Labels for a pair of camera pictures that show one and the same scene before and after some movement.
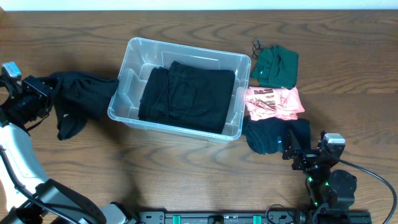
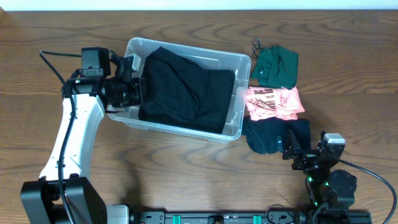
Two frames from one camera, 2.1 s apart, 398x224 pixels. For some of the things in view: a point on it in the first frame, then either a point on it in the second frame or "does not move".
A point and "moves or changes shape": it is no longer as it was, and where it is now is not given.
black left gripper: (40, 91) → (137, 91)
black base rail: (282, 216) does not move
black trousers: (186, 96) does not move
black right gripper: (307, 155) does not move
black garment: (78, 97) moves or changes shape
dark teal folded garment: (268, 135) does not move
